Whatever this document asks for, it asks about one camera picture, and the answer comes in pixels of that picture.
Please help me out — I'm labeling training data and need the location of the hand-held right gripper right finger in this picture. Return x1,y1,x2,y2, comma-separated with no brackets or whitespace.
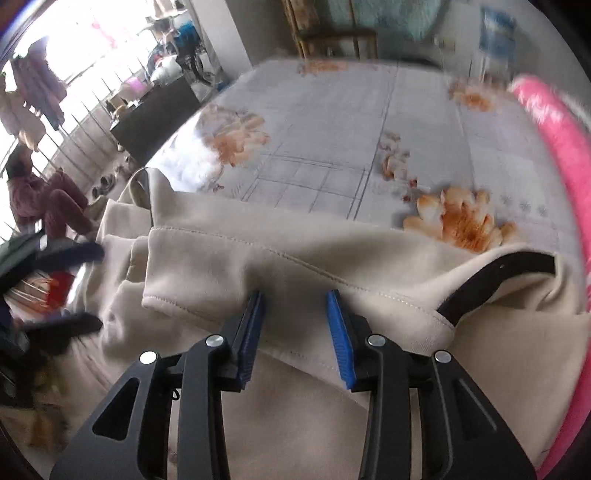
325,290,539,480

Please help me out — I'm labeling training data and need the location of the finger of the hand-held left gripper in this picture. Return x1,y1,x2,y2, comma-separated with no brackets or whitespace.
25,241,106,278
21,313,105,356

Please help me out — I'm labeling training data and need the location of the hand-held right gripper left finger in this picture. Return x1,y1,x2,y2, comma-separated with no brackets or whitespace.
50,290,267,480

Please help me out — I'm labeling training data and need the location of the cream zip jacket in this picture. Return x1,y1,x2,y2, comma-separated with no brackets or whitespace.
28,166,588,480

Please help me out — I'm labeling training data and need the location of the pile of bags and clothes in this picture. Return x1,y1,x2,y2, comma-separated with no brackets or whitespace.
145,21,218,88

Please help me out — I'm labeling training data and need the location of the row of shoes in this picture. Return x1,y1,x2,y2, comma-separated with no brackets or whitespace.
90,154,137,200

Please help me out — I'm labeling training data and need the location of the metal balcony railing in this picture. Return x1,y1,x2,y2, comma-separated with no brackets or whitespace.
0,60,153,259

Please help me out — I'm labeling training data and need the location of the hanging beige garment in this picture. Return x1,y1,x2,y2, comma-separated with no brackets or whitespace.
0,74,48,154

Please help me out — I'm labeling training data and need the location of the dark low cabinet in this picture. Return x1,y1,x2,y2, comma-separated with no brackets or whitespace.
110,80,204,167

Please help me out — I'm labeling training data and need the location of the hanging purple garment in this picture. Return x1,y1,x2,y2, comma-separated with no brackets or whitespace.
11,39,68,131

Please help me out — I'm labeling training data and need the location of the pink floral blanket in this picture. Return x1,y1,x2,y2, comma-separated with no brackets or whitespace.
510,76,591,480

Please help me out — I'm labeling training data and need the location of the wooden chair with dark seat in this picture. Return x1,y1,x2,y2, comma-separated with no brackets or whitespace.
281,0,379,61

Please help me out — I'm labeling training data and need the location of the blue water bottle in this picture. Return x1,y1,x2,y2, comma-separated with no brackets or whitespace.
478,7,518,54

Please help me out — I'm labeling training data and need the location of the teal floral wall cloth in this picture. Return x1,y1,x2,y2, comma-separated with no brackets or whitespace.
342,0,451,42

